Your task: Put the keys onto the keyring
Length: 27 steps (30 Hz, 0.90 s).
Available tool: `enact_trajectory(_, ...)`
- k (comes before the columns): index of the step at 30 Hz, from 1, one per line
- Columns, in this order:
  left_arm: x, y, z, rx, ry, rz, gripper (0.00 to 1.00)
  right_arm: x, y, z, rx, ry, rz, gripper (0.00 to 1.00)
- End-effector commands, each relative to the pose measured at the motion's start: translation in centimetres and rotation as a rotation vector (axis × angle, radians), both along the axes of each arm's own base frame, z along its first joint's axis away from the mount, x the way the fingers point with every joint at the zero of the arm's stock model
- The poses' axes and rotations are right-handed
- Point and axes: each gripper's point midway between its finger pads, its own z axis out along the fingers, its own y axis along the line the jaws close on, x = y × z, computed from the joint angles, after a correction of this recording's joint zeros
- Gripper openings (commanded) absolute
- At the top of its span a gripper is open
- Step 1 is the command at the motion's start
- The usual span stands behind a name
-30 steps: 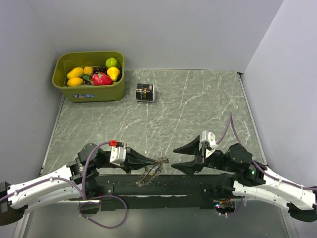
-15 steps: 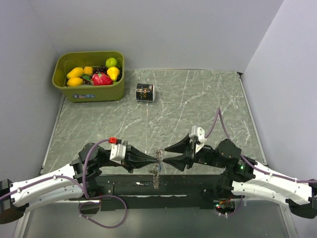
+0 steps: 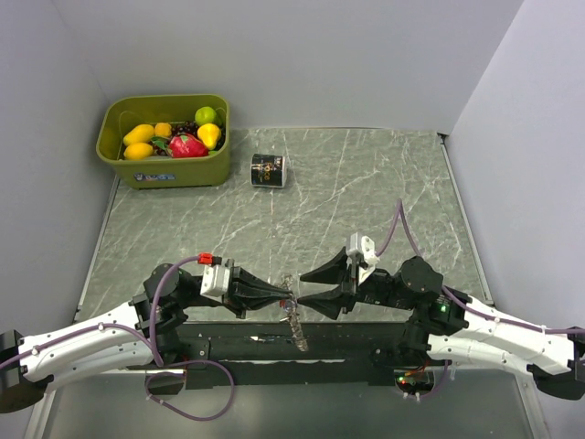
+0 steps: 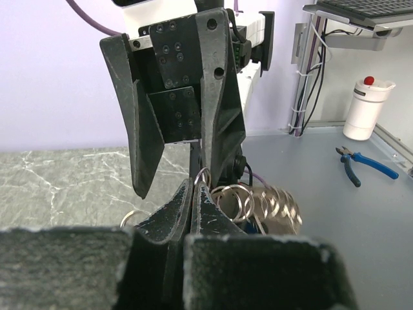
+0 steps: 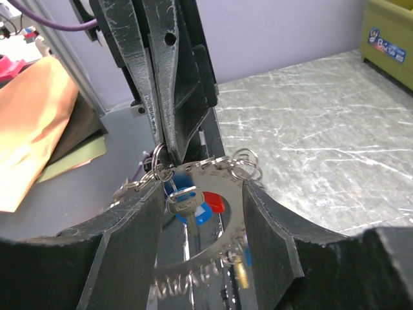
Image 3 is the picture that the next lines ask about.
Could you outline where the red dragon fruit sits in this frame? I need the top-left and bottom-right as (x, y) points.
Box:
(168, 134), (208, 158)

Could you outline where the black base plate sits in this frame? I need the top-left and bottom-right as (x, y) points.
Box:
(162, 322), (442, 390)

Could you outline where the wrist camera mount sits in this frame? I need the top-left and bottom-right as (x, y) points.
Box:
(198, 253), (234, 302)
(346, 232), (379, 287)

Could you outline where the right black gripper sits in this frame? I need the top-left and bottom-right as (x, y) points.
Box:
(294, 244), (412, 319)

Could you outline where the olive green plastic bin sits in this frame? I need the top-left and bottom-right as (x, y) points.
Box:
(96, 94), (230, 189)

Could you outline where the small orange fruit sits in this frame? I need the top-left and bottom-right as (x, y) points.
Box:
(154, 123), (173, 138)

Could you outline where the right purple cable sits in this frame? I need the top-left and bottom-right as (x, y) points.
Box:
(374, 198), (585, 399)

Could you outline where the black paper cup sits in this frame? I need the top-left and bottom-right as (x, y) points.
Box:
(250, 154), (287, 188)

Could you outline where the yellow mango upper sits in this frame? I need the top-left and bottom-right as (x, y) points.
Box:
(122, 123), (154, 146)

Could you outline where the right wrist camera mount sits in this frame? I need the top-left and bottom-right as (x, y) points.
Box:
(346, 232), (379, 287)

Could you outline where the green lime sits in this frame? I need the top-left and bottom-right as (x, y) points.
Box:
(195, 106), (218, 126)

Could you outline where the yellow pear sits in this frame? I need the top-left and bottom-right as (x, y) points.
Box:
(197, 123), (222, 151)

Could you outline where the large silver keyring with rings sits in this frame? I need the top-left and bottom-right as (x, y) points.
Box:
(278, 274), (309, 352)

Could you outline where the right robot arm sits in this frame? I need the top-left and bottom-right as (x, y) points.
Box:
(298, 250), (584, 401)

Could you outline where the yellow mango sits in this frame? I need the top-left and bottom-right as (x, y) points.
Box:
(122, 123), (154, 146)
(123, 143), (154, 161)

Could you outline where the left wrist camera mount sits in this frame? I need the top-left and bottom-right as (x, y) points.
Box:
(198, 253), (234, 302)

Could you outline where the yellow mango lower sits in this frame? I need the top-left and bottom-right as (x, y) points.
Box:
(123, 143), (154, 161)

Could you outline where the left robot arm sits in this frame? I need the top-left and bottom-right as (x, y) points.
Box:
(1, 255), (293, 413)

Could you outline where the dark cherries bunch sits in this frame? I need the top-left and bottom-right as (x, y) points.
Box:
(149, 122), (227, 158)

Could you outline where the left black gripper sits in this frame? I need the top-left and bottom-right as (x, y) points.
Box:
(177, 257), (292, 318)

